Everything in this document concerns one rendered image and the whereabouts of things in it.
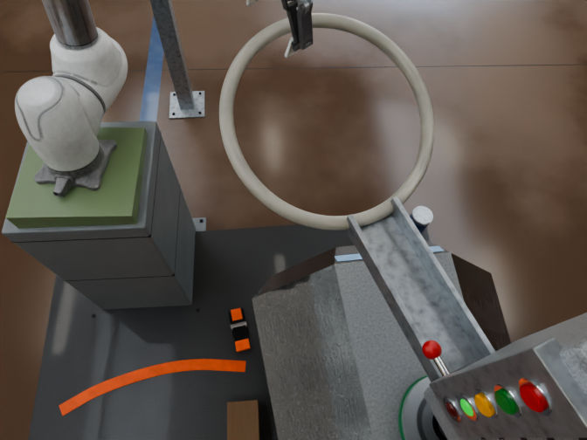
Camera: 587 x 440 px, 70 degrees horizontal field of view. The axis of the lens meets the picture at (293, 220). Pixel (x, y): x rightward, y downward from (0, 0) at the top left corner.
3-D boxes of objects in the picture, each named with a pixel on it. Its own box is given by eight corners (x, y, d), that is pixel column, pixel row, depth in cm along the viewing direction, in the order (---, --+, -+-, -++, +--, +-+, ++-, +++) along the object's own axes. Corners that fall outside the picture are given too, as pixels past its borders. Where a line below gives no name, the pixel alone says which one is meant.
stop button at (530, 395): (539, 409, 40) (555, 407, 38) (530, 414, 40) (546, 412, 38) (521, 382, 41) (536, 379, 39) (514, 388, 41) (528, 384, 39)
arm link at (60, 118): (28, 165, 114) (-16, 105, 95) (61, 118, 124) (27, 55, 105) (85, 178, 114) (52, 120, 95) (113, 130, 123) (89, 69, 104)
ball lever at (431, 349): (456, 381, 70) (464, 378, 67) (440, 389, 69) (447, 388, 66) (431, 339, 73) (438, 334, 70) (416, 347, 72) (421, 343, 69)
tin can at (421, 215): (414, 238, 210) (422, 227, 198) (401, 224, 213) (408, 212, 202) (428, 229, 213) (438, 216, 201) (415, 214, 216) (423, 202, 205)
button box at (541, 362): (473, 429, 60) (618, 423, 35) (458, 438, 59) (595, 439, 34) (442, 375, 63) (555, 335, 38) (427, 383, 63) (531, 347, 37)
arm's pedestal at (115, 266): (89, 322, 185) (-25, 250, 114) (105, 222, 208) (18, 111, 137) (203, 316, 188) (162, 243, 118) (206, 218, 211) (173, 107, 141)
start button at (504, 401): (512, 411, 45) (525, 410, 42) (504, 416, 44) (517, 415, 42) (497, 388, 46) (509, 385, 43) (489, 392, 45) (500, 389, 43)
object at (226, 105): (461, 186, 98) (469, 183, 95) (269, 264, 87) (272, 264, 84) (383, -4, 100) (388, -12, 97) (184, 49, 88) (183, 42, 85)
